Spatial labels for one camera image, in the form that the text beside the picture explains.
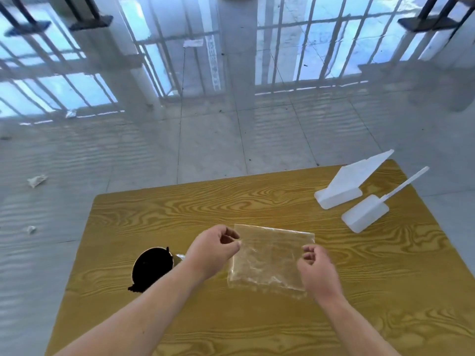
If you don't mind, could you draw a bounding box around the person's left hand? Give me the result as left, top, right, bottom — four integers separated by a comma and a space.
184, 224, 242, 282

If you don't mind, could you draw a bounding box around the person's right hand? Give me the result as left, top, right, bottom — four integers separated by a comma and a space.
296, 243, 346, 307

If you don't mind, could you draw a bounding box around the steel cylindrical holder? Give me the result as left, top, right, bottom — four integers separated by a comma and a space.
128, 246, 186, 294

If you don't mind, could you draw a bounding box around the clear plastic bag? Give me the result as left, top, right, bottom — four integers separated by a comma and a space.
227, 224, 316, 301

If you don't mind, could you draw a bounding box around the bunch of black straws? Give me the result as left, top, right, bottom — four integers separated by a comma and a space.
128, 246, 174, 294

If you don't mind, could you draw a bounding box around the person's left forearm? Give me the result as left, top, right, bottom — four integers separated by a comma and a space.
51, 255, 207, 356

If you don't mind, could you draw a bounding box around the person's right forearm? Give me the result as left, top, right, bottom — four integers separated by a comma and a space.
315, 292, 403, 356

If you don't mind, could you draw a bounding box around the narrow white plastic stand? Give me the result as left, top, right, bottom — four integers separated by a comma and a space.
341, 166, 430, 234

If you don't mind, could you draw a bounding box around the wide white plastic stand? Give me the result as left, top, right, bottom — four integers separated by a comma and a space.
314, 149, 395, 211

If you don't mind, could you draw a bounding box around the long table with black legs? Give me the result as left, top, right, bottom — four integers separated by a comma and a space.
61, 0, 114, 32
0, 0, 52, 37

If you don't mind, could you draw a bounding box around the wooden table with black pedestal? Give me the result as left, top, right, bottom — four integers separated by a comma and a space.
397, 0, 475, 33

